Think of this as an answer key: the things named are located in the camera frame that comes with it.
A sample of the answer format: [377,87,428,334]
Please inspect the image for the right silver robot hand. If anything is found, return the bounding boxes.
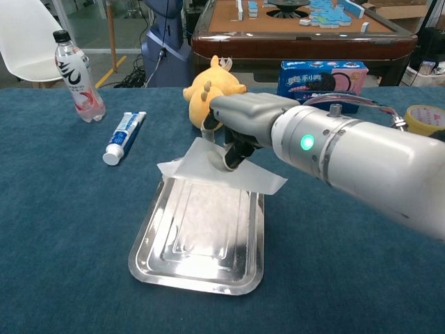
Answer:
[201,92,302,173]

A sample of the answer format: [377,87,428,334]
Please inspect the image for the translucent white paper sheet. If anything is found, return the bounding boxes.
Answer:
[156,136,289,196]

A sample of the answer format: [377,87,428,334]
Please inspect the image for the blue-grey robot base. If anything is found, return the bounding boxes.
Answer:
[140,0,193,88]

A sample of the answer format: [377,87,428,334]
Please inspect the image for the silver metal tray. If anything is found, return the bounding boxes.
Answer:
[127,175,265,296]

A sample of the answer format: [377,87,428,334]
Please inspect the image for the yellow plush duck toy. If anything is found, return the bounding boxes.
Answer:
[182,54,249,132]

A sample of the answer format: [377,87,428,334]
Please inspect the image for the blue pink cookie box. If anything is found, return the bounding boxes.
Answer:
[277,60,369,104]

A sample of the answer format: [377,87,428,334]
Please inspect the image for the brown mahjong table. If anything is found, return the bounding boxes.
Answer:
[190,0,419,88]

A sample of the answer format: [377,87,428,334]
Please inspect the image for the blue mahjong tile row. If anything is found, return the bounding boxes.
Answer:
[339,0,365,18]
[236,0,260,20]

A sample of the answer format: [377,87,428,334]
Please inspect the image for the black mahjong table centre dish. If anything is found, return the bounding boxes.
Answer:
[266,0,310,17]

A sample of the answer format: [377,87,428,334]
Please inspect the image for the blue mahjong tile pile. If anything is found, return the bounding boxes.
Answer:
[309,0,352,28]

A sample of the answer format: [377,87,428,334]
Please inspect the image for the blue white toothpaste tube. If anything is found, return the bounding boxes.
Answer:
[102,111,147,166]

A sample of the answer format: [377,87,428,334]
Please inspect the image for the brown wooden pole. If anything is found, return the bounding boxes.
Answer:
[106,0,118,74]

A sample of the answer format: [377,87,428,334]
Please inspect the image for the yellow tape roll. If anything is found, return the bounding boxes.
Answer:
[405,104,445,137]

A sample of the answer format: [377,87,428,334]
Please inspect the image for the clear drink bottle black cap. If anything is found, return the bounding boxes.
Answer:
[52,30,106,123]

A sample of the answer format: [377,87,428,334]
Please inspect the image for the white storage box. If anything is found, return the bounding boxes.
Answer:
[405,61,445,87]

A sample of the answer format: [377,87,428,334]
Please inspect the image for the brown cardboard box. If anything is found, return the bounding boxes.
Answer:
[368,0,435,34]

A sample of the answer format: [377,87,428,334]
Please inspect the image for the blue table cloth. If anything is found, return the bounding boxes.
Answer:
[0,86,445,334]

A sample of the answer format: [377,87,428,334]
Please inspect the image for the white chair wooden legs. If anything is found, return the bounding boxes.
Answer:
[0,0,67,89]

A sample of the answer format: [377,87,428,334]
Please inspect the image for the black cable bundle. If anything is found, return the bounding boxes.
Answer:
[114,55,149,88]

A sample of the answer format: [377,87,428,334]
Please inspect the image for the robot arm wire harness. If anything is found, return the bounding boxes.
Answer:
[301,93,408,132]

